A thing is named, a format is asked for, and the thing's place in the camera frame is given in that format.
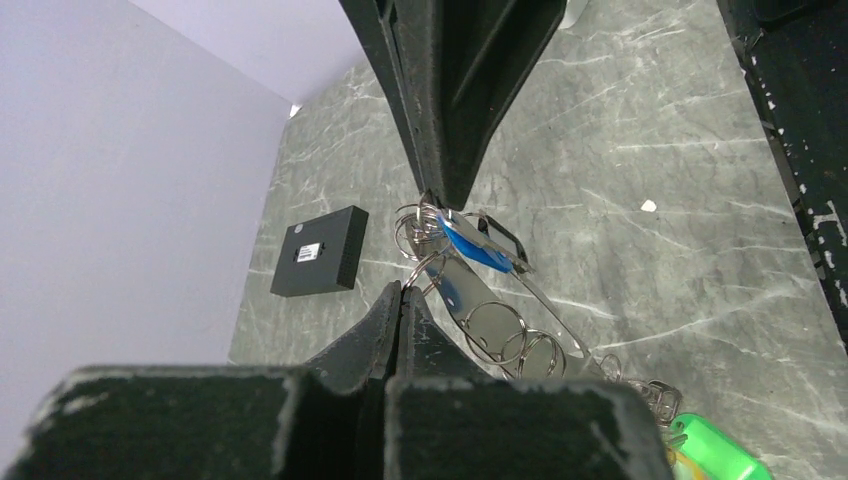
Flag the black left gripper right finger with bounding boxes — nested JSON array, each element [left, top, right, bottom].
[[384, 287, 672, 479]]

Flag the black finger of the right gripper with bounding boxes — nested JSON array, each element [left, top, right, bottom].
[[341, 0, 567, 210]]

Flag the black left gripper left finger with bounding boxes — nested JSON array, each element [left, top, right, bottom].
[[3, 282, 403, 479]]

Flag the steel key holder plate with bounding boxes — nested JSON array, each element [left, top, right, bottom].
[[394, 201, 684, 425]]

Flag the blue key tag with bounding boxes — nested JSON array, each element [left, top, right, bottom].
[[438, 209, 514, 273]]

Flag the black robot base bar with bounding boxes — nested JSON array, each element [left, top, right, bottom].
[[718, 1, 847, 338]]

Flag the black key tag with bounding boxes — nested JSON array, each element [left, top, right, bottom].
[[477, 213, 529, 264]]

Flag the black box on table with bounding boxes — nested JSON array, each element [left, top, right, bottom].
[[270, 205, 369, 298]]

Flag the yellow key tag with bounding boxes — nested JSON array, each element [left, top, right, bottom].
[[666, 448, 709, 480]]

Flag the green key tag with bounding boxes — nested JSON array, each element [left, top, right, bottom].
[[668, 413, 773, 480]]

